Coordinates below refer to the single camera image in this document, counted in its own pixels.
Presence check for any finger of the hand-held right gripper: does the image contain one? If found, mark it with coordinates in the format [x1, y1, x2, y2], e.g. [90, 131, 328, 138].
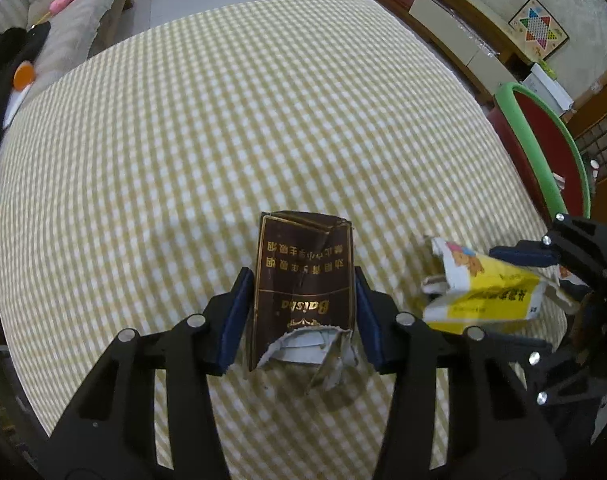
[488, 332, 554, 366]
[489, 212, 607, 286]

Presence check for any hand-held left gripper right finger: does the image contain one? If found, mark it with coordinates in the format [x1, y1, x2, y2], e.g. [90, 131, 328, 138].
[353, 280, 567, 480]

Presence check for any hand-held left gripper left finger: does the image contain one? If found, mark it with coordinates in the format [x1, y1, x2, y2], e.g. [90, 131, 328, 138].
[33, 267, 256, 480]

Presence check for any yellow white box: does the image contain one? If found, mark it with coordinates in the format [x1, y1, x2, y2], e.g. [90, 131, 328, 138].
[421, 235, 589, 336]

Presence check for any dark brown carton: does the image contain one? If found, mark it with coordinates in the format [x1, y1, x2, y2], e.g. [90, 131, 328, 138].
[246, 210, 357, 396]

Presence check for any large red bin green rim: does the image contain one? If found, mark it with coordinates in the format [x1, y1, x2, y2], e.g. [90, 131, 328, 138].
[487, 82, 593, 221]

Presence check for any white cardboard box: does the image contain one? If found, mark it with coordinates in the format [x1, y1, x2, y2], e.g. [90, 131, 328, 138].
[521, 62, 575, 113]

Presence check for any checked tablecloth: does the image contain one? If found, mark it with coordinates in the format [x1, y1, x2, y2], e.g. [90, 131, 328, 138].
[0, 0, 567, 480]

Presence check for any checkers game board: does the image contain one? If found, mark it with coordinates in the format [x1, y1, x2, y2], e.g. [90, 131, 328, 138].
[507, 0, 570, 61]

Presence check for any long television cabinet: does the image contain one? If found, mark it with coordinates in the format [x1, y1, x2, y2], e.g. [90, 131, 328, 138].
[336, 0, 534, 106]

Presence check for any orange round object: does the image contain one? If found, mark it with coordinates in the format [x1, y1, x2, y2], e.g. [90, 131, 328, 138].
[13, 61, 36, 92]

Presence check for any striped sofa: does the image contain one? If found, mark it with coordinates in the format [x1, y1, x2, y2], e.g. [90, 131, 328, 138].
[0, 0, 134, 106]

